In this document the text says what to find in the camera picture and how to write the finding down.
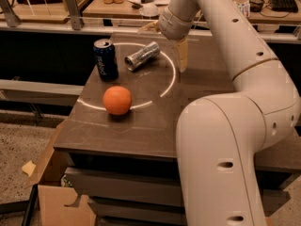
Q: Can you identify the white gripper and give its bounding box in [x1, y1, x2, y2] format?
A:
[138, 7, 194, 73]

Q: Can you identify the redbull can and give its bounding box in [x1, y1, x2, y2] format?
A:
[124, 41, 160, 72]

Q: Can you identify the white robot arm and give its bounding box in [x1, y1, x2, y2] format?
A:
[153, 0, 300, 226]

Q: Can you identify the blue pepsi can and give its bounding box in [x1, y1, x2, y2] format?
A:
[93, 39, 119, 82]

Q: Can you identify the white bowl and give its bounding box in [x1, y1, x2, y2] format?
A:
[139, 4, 159, 18]

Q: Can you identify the orange ball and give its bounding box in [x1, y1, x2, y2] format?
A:
[103, 86, 132, 115]

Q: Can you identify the white red packet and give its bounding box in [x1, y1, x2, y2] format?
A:
[237, 1, 250, 18]

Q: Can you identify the black mesh cup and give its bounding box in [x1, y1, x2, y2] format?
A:
[249, 0, 264, 12]

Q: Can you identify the black keyboard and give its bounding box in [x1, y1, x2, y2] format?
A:
[269, 0, 298, 12]

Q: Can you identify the grey drawer cabinet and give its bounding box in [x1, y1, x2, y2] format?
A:
[53, 32, 301, 226]

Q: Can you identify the cardboard box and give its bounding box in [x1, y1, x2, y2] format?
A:
[25, 121, 96, 226]

